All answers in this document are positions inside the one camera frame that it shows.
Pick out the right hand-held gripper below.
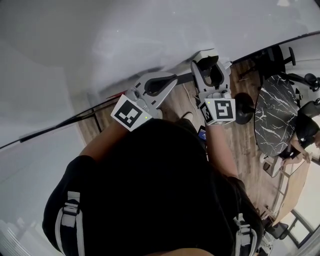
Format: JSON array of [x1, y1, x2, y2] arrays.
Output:
[[190, 60, 237, 127]]

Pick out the thin white floor cable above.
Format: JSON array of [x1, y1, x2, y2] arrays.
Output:
[[182, 83, 200, 119]]

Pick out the large white whiteboard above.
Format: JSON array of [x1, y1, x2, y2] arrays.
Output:
[[0, 0, 320, 151]]

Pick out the light wooden table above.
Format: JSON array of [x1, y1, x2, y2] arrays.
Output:
[[270, 152, 315, 228]]

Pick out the person's black shirt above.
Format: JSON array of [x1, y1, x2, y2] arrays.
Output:
[[41, 117, 265, 256]]

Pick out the blue phone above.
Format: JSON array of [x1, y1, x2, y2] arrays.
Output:
[[197, 125, 208, 141]]

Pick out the person's right forearm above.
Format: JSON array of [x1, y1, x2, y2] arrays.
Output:
[[205, 123, 239, 179]]

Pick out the white harness strap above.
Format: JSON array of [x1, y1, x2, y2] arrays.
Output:
[[232, 213, 259, 256], [54, 190, 86, 256]]

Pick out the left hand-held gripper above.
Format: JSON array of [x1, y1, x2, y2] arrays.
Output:
[[110, 71, 179, 132]]

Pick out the black office chair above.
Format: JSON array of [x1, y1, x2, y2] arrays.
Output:
[[263, 220, 290, 241], [255, 45, 298, 76], [284, 71, 320, 101]]

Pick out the white whiteboard eraser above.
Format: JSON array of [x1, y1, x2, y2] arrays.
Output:
[[194, 48, 220, 70]]

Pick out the black window frame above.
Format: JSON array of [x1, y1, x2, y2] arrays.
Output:
[[288, 208, 320, 254]]

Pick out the person's left forearm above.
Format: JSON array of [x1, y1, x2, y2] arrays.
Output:
[[80, 119, 133, 161]]

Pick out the black marble oval table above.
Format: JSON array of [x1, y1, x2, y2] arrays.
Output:
[[253, 74, 300, 158]]

